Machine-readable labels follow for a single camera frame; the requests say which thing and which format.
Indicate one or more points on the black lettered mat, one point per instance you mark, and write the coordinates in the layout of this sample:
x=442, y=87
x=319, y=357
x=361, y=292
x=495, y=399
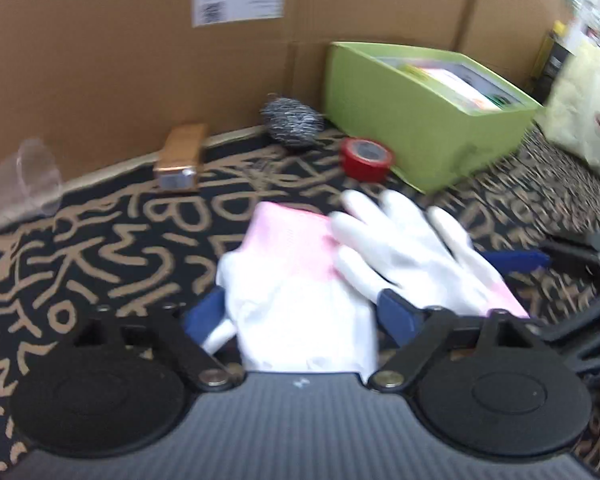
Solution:
x=104, y=260

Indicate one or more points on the clear plastic cup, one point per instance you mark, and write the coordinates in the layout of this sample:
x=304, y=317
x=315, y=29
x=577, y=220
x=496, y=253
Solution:
x=27, y=180

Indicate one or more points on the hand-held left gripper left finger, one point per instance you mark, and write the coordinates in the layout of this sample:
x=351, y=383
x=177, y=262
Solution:
x=202, y=312

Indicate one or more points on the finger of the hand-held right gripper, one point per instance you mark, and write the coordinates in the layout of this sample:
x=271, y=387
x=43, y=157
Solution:
x=590, y=330
x=517, y=261

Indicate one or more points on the yellow black bottle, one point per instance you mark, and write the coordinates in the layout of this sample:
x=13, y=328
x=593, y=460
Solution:
x=551, y=57

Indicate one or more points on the pink white glove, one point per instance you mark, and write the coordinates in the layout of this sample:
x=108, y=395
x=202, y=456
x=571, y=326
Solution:
x=290, y=260

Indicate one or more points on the white shipping label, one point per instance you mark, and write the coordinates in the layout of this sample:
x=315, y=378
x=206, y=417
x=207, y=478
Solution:
x=240, y=2

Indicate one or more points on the cream plastic bag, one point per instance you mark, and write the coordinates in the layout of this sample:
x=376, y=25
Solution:
x=587, y=105

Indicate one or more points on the red tape roll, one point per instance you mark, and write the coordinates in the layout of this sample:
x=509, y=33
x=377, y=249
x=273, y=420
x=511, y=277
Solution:
x=365, y=157

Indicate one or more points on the large brown cardboard box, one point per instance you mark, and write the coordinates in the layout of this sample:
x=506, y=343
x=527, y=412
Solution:
x=129, y=60

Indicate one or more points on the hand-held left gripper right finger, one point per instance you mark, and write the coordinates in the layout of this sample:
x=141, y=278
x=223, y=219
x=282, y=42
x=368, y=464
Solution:
x=397, y=310

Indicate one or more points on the lime green cardboard box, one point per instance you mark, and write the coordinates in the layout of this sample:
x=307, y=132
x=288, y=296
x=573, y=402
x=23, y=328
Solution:
x=420, y=130

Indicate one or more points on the steel wool scrubber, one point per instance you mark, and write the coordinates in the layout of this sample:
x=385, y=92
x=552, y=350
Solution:
x=292, y=121

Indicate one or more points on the brown box with silver end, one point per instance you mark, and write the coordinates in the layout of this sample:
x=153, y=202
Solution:
x=179, y=155

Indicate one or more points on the white orange printed box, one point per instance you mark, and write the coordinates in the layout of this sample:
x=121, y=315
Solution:
x=450, y=85

